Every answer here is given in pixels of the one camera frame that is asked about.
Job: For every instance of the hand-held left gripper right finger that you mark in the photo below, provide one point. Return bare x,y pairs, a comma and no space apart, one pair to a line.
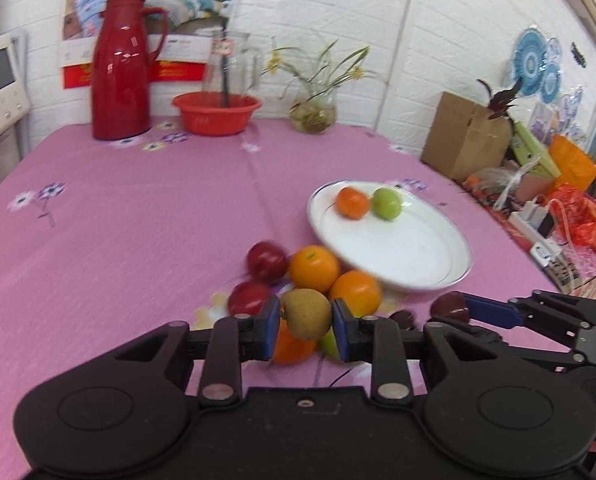
339,332

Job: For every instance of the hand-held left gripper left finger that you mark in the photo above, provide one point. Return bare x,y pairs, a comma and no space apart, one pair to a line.
273,330

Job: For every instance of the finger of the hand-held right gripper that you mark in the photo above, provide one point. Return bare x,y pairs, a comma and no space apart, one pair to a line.
493,312
533,351

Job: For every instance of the large green fruit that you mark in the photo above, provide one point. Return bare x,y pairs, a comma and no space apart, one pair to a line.
328,346

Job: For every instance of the tangerine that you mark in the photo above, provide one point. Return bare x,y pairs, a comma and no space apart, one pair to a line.
353,202
293,351

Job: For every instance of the brown pear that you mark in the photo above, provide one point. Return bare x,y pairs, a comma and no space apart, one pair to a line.
305,312

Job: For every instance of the red apple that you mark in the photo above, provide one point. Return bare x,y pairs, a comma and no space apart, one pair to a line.
245,299
265,262

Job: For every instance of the orange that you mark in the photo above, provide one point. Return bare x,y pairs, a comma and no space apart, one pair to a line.
314,268
357,292

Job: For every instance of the dark plum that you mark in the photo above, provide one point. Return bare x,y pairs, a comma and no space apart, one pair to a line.
448,305
403,319

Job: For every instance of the white plate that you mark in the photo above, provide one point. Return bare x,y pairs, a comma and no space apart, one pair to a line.
403,245

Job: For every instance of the white power strip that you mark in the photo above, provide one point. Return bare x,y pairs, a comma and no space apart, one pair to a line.
520,222

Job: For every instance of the red patterned bag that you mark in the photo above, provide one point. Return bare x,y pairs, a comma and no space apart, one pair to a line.
573,210

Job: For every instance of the small green fruit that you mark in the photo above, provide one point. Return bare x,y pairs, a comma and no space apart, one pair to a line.
387,204

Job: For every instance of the green box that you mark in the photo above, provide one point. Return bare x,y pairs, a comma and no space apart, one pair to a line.
533,150

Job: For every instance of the orange bag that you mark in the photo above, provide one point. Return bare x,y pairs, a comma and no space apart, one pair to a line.
573,162

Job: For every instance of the cardboard box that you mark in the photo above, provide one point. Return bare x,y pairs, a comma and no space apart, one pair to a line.
458,135

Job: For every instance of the pink floral tablecloth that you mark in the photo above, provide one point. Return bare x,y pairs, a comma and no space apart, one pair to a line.
128,220

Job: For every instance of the dark red plant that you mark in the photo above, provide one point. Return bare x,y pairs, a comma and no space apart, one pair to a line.
503,100

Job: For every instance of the glass vase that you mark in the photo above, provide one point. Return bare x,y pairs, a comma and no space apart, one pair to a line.
312,116

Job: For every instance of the red plastic basin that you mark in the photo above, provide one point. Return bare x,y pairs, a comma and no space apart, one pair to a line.
213,119

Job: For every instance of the small blue decorative plate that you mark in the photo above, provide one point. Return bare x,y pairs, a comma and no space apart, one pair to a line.
551,82

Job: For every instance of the black stick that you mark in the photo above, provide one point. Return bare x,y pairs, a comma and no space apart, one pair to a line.
224,80

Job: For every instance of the large blue decorative plate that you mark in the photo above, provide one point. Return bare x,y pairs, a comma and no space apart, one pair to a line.
529,60

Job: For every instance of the glass pitcher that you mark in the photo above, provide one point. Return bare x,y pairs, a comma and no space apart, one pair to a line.
245,67

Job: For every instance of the green plant with yellow flowers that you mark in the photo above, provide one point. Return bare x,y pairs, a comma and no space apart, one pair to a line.
323,67

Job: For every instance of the glass bottle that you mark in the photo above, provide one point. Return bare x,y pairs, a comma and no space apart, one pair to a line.
213,70

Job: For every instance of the red thermos jug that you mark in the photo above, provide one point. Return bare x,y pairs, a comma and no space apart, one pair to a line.
120,70

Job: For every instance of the white device with screen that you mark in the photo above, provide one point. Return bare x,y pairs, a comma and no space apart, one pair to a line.
3,105

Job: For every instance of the wall calendar with bedding picture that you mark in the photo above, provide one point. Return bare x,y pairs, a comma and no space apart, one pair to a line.
83,60

